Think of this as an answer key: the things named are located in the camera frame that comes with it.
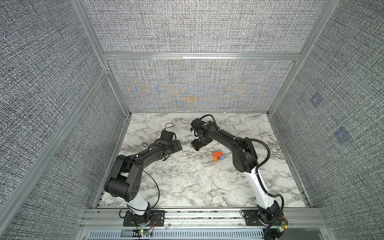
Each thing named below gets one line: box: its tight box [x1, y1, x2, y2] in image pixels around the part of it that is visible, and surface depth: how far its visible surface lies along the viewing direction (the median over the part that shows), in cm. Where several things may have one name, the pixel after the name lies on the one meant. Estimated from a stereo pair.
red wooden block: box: [212, 151, 224, 157], surface depth 97 cm
